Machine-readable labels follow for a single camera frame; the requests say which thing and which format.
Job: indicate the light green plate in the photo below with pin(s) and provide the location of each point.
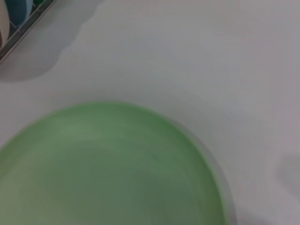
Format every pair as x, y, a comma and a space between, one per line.
105, 168

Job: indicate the dark green plate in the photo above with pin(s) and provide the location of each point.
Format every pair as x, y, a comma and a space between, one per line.
38, 2

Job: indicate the beige plate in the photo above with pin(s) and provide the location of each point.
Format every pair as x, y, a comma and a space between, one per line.
3, 21

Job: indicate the blue plate pale rim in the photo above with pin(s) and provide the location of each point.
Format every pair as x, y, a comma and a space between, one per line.
18, 11

